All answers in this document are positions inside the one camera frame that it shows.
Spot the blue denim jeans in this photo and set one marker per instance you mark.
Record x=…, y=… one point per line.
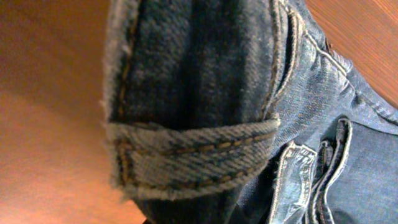
x=240, y=112

